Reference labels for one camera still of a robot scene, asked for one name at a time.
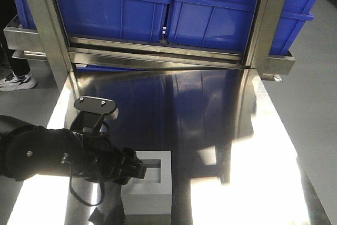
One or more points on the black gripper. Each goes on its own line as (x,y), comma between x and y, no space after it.
(96,160)

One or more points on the gray square hollow base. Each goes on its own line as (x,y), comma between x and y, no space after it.
(151,195)

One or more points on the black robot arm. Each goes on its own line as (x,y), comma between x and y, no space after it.
(28,150)

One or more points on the blue bin with red items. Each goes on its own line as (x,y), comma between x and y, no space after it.
(135,20)

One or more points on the blue plastic bin right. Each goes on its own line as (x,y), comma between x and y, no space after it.
(225,24)

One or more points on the white sneaker on person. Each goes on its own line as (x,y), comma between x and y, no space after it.
(13,82)

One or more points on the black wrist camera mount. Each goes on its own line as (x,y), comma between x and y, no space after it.
(92,112)

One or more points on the stainless steel rack frame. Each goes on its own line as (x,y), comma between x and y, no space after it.
(50,42)

